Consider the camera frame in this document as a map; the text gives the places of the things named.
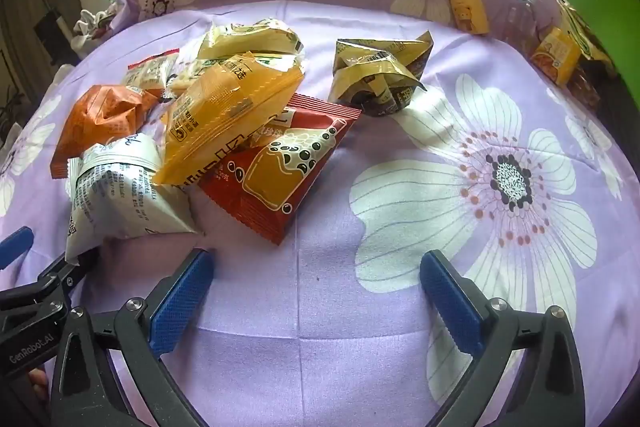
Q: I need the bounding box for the black stand with holder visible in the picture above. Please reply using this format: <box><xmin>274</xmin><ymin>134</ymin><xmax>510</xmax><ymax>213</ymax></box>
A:
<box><xmin>12</xmin><ymin>0</ymin><xmax>66</xmax><ymax>52</ymax></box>

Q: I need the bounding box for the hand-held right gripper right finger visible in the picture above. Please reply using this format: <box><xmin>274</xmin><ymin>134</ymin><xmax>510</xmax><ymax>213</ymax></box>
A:
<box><xmin>419</xmin><ymin>249</ymin><xmax>586</xmax><ymax>427</ymax></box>

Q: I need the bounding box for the clear plastic bottle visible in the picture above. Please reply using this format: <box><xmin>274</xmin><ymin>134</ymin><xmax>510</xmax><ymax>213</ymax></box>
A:
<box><xmin>502</xmin><ymin>0</ymin><xmax>543</xmax><ymax>52</ymax></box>

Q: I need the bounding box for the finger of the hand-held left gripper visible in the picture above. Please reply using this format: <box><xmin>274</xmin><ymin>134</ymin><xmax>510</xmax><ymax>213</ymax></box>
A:
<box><xmin>39</xmin><ymin>249</ymin><xmax>101</xmax><ymax>297</ymax></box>
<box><xmin>0</xmin><ymin>227</ymin><xmax>35</xmax><ymax>269</ymax></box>

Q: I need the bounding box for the large yellow-orange snack packet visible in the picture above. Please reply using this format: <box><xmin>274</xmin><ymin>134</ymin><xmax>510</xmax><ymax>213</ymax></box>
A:
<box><xmin>152</xmin><ymin>54</ymin><xmax>307</xmax><ymax>188</ymax></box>

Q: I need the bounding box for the orange snack packet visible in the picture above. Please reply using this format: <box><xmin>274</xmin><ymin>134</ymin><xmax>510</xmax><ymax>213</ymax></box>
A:
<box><xmin>50</xmin><ymin>84</ymin><xmax>160</xmax><ymax>180</ymax></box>

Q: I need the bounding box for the small red-white cracker packet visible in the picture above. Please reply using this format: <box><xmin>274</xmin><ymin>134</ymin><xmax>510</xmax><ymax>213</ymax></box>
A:
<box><xmin>122</xmin><ymin>48</ymin><xmax>181</xmax><ymax>100</ymax></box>

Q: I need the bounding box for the stack of flat packets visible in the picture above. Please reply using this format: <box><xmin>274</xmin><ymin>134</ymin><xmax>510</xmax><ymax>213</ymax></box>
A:
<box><xmin>555</xmin><ymin>0</ymin><xmax>618</xmax><ymax>68</ymax></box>

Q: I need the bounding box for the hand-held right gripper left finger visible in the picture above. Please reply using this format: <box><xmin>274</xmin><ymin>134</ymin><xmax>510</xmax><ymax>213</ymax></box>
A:
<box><xmin>50</xmin><ymin>248</ymin><xmax>216</xmax><ymax>427</ymax></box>

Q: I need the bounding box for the person's left hand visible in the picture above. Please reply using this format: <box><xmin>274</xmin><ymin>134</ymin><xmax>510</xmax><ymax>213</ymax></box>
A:
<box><xmin>29</xmin><ymin>368</ymin><xmax>51</xmax><ymax>403</ymax></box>

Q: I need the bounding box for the yellow cracker packet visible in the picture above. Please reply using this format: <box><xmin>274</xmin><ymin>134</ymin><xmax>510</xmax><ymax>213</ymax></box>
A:
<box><xmin>167</xmin><ymin>57</ymin><xmax>211</xmax><ymax>95</ymax></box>
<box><xmin>197</xmin><ymin>19</ymin><xmax>306</xmax><ymax>62</ymax></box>

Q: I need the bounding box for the white printed snack packet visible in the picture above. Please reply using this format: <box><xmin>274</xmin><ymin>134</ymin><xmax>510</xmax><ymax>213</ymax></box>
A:
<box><xmin>65</xmin><ymin>134</ymin><xmax>206</xmax><ymax>267</ymax></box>

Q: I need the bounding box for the orange juice carton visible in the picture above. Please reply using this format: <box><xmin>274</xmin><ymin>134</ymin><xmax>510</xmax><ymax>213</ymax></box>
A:
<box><xmin>530</xmin><ymin>27</ymin><xmax>583</xmax><ymax>88</ymax></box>

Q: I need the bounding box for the red snack packet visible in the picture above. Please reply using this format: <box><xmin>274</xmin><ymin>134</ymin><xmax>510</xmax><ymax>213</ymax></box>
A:
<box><xmin>197</xmin><ymin>93</ymin><xmax>363</xmax><ymax>247</ymax></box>

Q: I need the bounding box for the purple floral bed sheet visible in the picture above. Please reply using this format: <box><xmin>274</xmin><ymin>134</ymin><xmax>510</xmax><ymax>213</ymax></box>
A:
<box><xmin>0</xmin><ymin>0</ymin><xmax>640</xmax><ymax>427</ymax></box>

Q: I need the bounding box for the white cloth bundle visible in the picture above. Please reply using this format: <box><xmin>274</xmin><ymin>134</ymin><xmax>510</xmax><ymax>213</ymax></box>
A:
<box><xmin>70</xmin><ymin>4</ymin><xmax>126</xmax><ymax>52</ymax></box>

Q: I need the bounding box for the brown gold snack packet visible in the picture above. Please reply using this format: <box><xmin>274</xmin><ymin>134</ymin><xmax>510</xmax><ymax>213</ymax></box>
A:
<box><xmin>327</xmin><ymin>32</ymin><xmax>435</xmax><ymax>118</ymax></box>

